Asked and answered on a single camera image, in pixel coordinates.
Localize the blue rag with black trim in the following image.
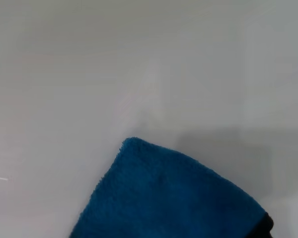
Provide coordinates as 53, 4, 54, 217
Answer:
69, 136, 274, 238

